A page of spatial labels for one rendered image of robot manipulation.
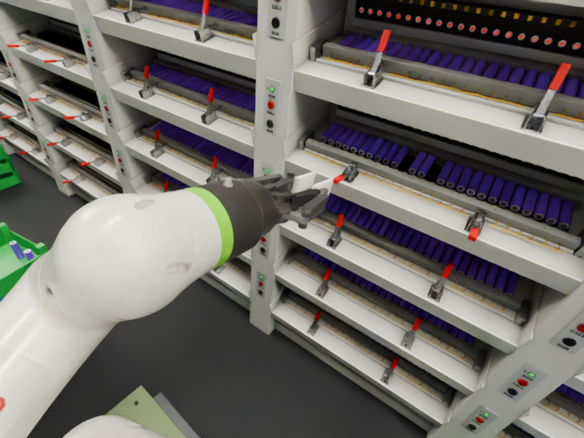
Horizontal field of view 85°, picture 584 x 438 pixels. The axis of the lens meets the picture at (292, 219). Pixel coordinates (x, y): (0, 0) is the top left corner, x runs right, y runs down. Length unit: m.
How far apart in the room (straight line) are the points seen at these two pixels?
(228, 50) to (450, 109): 0.49
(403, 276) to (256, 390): 0.65
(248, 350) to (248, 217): 0.96
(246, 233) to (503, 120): 0.44
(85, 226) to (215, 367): 1.02
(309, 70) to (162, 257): 0.52
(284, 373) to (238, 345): 0.20
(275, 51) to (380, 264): 0.54
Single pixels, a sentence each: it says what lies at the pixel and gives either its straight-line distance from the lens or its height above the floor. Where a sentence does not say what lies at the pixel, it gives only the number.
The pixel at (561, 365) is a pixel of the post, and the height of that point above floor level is 0.56.
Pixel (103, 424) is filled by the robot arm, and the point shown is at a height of 0.57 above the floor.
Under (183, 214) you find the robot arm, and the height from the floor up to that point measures 0.93.
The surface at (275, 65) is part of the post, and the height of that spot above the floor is 0.95.
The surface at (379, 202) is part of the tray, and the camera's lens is 0.70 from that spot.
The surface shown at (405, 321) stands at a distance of 0.99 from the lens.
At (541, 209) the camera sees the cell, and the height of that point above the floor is 0.80.
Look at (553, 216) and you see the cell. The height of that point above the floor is 0.80.
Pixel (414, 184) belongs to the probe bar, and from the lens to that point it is 0.72.
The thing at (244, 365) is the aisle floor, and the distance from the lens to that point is 1.25.
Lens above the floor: 1.11
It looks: 38 degrees down
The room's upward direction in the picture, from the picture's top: 7 degrees clockwise
